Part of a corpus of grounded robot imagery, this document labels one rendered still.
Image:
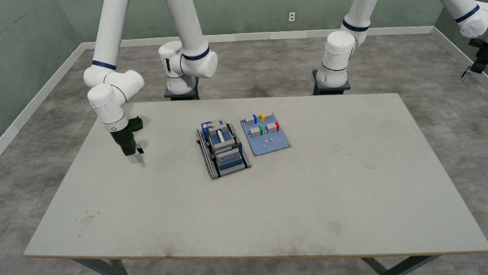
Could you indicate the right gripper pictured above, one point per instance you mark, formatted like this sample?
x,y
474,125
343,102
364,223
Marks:
x,y
122,133

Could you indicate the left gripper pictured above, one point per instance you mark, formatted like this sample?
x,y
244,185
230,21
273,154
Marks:
x,y
481,61

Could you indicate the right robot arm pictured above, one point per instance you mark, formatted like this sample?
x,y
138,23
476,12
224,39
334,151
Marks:
x,y
181,60

